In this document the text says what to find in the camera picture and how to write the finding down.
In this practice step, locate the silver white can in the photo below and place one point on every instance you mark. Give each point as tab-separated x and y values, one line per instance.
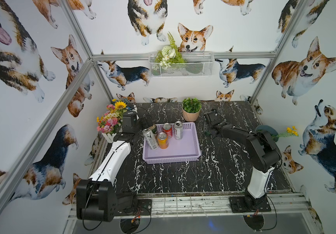
178	130

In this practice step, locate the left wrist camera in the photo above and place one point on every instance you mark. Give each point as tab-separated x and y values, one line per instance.
129	122

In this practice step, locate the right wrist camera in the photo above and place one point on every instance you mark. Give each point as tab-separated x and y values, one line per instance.
212	118

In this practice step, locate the white flower fern bouquet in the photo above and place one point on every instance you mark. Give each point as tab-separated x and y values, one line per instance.
169	54

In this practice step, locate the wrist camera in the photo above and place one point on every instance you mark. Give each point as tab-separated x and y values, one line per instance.
129	122
212	118

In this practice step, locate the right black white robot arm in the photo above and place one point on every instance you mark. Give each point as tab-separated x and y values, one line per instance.
264	156

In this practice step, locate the green plant in pink pot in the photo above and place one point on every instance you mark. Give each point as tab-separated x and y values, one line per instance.
191	109

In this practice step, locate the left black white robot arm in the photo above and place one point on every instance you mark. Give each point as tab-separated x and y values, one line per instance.
96	198

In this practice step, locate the yellow artificial flower stem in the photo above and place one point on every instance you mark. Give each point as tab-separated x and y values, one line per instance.
290	131

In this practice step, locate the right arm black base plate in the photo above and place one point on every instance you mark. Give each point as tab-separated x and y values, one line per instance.
249	204

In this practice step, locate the orange soda can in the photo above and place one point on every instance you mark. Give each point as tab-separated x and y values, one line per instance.
162	139

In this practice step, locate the white wire wall basket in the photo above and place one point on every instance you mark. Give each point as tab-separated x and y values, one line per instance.
196	64

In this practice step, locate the silver slim can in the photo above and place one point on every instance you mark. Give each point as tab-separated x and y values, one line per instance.
150	138

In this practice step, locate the blue pot with moss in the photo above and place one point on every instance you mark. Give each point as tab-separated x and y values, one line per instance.
269	129

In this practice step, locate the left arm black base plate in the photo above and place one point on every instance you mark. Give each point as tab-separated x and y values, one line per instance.
143	207

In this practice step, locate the red soda can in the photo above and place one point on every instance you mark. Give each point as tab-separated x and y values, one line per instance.
167	129

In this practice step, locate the colourful flowers in white planter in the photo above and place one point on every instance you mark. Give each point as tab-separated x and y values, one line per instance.
109	124

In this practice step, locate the purple plastic basket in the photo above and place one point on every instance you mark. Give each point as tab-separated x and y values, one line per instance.
183	150

